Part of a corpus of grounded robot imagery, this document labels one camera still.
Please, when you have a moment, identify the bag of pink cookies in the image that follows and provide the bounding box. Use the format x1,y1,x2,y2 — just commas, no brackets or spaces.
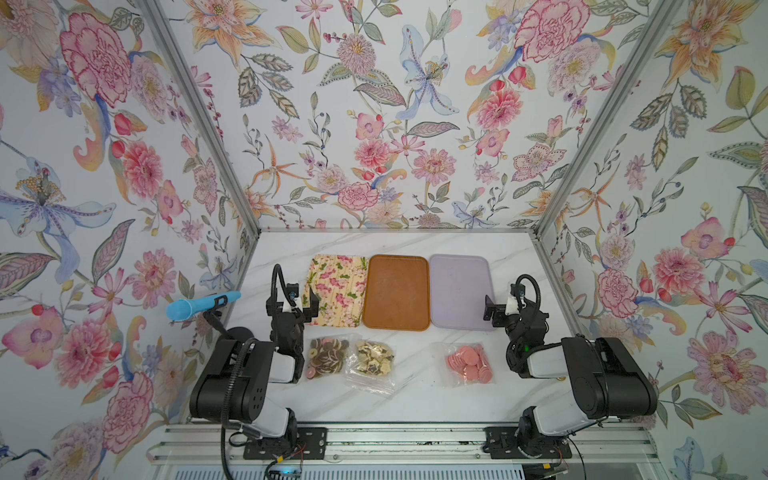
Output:
433,343,494,388

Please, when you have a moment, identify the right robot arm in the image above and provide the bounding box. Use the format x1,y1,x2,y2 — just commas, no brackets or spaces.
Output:
483,297,658,459

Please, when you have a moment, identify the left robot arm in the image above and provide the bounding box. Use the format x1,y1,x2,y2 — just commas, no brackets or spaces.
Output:
189,292,320,449

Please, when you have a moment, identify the bag of brown cookies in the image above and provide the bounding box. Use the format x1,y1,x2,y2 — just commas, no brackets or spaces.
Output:
305,335,356,380

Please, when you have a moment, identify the bag of cream cookies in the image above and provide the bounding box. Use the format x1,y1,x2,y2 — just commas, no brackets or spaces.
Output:
344,339,395,396

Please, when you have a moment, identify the lilac plastic tray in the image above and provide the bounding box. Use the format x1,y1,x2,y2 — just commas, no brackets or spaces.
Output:
428,254,494,331

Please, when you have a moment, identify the floral pattern tray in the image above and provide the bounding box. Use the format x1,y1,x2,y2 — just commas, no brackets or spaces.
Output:
302,254,369,328

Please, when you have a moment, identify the black microphone stand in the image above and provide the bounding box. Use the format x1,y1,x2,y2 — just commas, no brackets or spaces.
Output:
202,309,253,342

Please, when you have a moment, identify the blue microphone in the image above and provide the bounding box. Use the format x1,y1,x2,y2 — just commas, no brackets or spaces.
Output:
165,291,241,322

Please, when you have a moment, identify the brown wooden tray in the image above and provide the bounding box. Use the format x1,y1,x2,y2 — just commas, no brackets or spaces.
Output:
362,254,431,332

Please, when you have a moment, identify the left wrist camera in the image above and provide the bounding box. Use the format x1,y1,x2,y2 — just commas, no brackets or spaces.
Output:
282,283,301,310

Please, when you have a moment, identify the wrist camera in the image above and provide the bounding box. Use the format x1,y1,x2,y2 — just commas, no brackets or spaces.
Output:
505,283,525,316
282,283,301,310

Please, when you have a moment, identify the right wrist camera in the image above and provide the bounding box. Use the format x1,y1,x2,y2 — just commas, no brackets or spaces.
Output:
505,283,525,316

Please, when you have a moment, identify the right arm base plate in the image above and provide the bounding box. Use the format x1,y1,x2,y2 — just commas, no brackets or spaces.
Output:
482,426,572,462

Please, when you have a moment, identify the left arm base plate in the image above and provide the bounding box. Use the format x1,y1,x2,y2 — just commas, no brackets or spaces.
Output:
243,427,328,461

